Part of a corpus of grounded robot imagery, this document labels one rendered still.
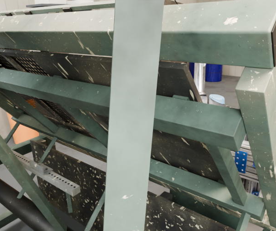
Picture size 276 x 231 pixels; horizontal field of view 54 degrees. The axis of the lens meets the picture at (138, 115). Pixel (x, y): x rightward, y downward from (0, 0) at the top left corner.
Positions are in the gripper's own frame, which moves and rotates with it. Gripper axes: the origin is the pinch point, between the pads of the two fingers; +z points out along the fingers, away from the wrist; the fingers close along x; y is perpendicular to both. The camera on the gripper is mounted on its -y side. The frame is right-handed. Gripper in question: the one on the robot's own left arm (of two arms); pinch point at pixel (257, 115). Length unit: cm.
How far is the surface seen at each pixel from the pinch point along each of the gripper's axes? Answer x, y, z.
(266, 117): 24, 81, 12
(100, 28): -20, 97, -2
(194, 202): -34, -31, 62
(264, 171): 21, 53, 25
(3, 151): -72, 87, 48
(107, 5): -40, 81, -19
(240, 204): 9.2, 24.0, 41.7
